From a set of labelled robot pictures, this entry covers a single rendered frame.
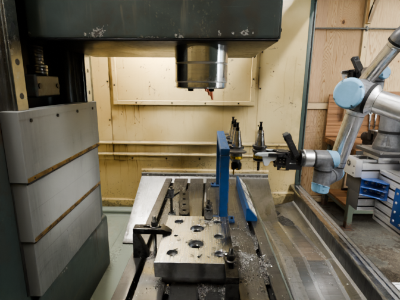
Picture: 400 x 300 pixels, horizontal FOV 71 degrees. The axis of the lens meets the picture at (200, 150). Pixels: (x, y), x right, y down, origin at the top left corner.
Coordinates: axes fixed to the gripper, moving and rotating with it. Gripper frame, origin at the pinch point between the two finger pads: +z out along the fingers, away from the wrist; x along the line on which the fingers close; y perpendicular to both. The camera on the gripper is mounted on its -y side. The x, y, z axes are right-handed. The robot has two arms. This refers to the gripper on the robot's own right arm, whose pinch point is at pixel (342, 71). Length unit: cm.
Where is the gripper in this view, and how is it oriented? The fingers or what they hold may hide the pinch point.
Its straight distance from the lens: 223.1
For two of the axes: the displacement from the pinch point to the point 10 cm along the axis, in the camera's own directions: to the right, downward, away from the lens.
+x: 9.6, -1.8, 2.0
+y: 1.2, 9.6, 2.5
